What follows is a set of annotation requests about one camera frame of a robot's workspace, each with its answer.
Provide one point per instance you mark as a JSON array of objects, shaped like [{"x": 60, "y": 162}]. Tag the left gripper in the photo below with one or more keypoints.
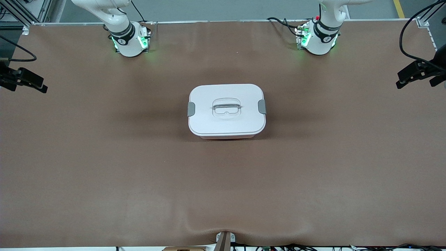
[{"x": 433, "y": 67}]

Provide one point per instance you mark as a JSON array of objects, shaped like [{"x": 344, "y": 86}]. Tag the brown cardboard piece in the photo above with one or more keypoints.
[{"x": 184, "y": 249}]

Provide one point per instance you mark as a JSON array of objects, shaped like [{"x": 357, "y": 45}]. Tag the aluminium frame profile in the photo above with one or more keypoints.
[{"x": 433, "y": 8}]

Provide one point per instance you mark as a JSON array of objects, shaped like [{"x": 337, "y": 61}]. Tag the brown table mat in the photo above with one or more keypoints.
[{"x": 139, "y": 209}]

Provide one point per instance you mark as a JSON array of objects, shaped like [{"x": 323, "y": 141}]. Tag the aluminium frame posts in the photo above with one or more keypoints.
[{"x": 35, "y": 10}]

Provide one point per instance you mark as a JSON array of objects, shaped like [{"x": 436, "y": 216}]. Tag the metal table edge bracket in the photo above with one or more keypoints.
[{"x": 224, "y": 240}]

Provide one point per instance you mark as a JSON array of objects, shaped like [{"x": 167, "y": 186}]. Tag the white plastic box lid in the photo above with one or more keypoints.
[{"x": 209, "y": 125}]

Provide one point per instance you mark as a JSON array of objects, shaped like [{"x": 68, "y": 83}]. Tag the grey lid latch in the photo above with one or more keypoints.
[
  {"x": 262, "y": 107},
  {"x": 191, "y": 109}
]

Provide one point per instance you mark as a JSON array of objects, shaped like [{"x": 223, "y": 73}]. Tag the aluminium table edge rail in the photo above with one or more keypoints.
[{"x": 209, "y": 21}]

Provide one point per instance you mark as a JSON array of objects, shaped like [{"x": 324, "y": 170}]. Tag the perforated metal edge strip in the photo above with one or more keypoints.
[{"x": 432, "y": 38}]

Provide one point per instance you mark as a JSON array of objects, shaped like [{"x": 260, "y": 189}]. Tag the metal corner bracket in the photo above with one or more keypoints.
[
  {"x": 25, "y": 30},
  {"x": 423, "y": 23}
]

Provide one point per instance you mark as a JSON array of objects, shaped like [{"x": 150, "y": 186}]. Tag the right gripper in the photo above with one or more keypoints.
[{"x": 7, "y": 77}]

